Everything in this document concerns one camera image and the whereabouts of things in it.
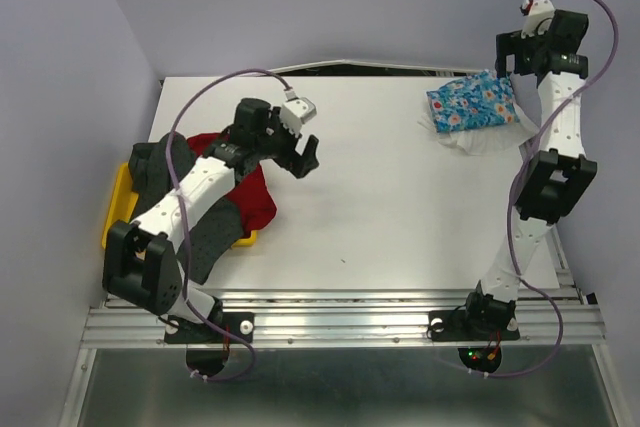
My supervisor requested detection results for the yellow plastic tray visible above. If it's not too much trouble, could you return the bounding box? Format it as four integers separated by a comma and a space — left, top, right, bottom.
101, 157, 235, 248

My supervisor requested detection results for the aluminium rail frame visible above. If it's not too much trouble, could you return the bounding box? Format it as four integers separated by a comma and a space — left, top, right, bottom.
59, 66, 631, 427

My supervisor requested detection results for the red skirt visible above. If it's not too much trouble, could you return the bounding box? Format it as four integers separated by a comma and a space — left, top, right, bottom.
187, 131, 277, 238

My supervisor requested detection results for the blue floral skirt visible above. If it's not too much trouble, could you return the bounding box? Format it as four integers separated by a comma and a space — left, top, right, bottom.
426, 70, 520, 134

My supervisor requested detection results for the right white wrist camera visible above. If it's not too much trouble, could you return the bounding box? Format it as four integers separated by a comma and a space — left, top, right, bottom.
520, 0, 555, 39

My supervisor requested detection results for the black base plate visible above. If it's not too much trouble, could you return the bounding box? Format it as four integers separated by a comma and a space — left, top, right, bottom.
427, 309, 521, 342
162, 310, 256, 346

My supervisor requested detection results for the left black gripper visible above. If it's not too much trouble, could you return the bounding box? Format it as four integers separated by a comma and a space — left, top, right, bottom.
255, 108, 320, 180

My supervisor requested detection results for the dark grey dotted skirt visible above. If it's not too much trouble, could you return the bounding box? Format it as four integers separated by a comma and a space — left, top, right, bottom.
128, 134, 244, 285

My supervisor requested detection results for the white pleated skirt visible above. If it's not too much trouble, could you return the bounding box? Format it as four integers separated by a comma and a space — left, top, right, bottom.
418, 105, 539, 156

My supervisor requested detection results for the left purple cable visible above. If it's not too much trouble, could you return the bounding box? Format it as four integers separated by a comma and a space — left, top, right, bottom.
167, 68, 296, 382

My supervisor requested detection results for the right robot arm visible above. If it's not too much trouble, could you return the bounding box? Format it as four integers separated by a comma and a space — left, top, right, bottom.
460, 0, 597, 337

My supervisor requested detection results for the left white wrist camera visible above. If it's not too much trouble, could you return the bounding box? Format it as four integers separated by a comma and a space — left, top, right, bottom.
279, 89, 317, 137

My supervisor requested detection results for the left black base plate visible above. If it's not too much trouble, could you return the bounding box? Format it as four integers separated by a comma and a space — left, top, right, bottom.
162, 310, 256, 346

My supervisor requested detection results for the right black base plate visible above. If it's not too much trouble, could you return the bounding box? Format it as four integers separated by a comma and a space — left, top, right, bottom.
427, 309, 521, 342

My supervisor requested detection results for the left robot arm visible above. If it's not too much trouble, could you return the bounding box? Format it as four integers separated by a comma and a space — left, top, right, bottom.
102, 97, 319, 341

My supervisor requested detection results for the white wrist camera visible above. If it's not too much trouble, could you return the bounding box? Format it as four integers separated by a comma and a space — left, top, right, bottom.
279, 89, 317, 137
520, 0, 555, 39

